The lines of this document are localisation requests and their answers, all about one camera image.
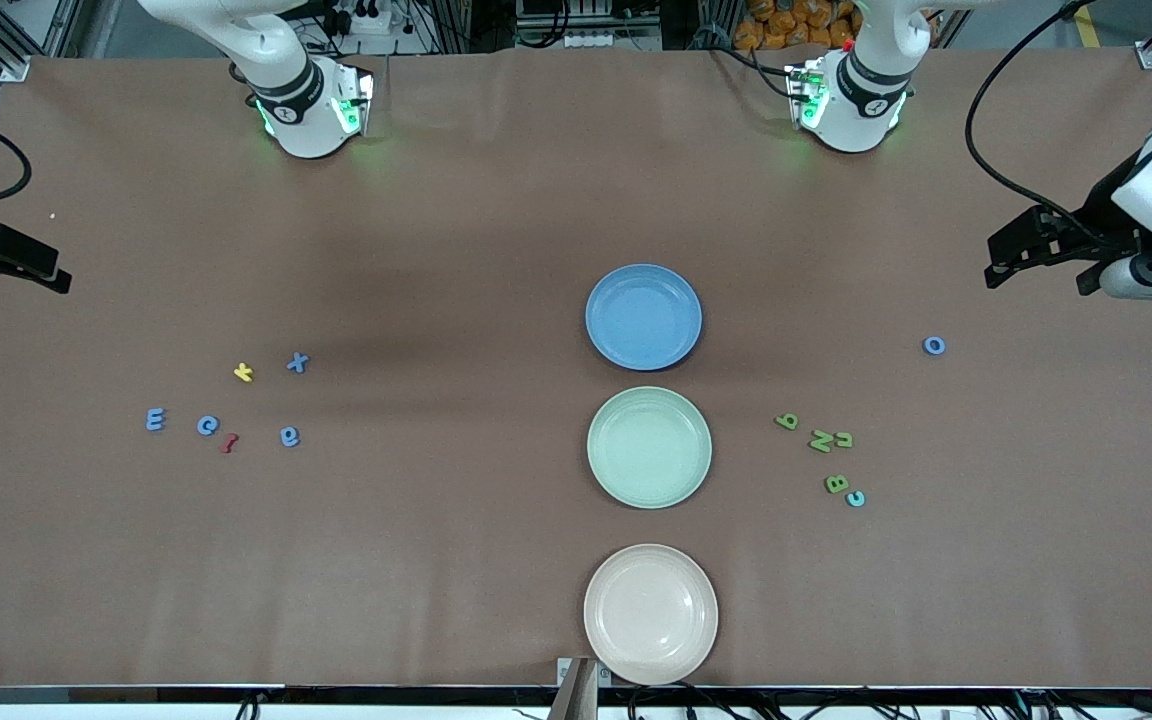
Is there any orange fruit bag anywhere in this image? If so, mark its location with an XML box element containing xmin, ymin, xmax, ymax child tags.
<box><xmin>733</xmin><ymin>0</ymin><xmax>862</xmax><ymax>53</ymax></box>

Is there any blue plate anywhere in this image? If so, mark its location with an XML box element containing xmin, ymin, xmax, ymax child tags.
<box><xmin>585</xmin><ymin>264</ymin><xmax>704</xmax><ymax>372</ymax></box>

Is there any white power strip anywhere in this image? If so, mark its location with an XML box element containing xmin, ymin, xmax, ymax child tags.
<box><xmin>336</xmin><ymin>0</ymin><xmax>389</xmax><ymax>37</ymax></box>

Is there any green plate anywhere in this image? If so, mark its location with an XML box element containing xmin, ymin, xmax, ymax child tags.
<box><xmin>587</xmin><ymin>386</ymin><xmax>713</xmax><ymax>510</ymax></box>

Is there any grey power strip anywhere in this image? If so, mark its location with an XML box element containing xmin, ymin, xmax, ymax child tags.
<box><xmin>561</xmin><ymin>28</ymin><xmax>662</xmax><ymax>49</ymax></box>

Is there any beige plate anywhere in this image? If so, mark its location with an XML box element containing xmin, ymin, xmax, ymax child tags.
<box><xmin>583</xmin><ymin>544</ymin><xmax>719</xmax><ymax>687</ymax></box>

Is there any metal table bracket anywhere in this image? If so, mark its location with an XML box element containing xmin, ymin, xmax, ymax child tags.
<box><xmin>556</xmin><ymin>657</ymin><xmax>613</xmax><ymax>720</ymax></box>

